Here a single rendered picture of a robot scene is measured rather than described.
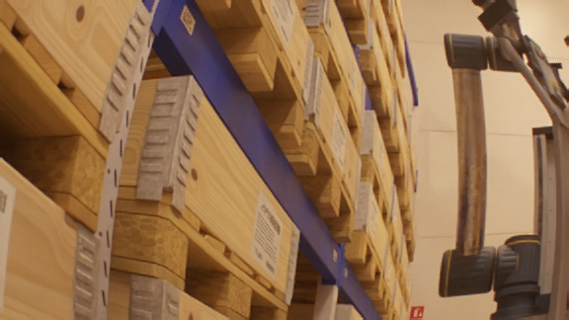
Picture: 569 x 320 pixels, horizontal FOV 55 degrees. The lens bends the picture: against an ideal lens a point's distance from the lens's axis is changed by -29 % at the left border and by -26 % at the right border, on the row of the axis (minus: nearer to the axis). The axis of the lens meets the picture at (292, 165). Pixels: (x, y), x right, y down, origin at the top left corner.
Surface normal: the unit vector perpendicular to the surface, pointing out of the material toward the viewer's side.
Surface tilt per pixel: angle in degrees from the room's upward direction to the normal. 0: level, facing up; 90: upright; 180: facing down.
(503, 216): 90
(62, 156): 90
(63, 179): 90
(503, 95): 90
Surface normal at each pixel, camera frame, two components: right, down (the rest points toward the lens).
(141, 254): -0.22, -0.38
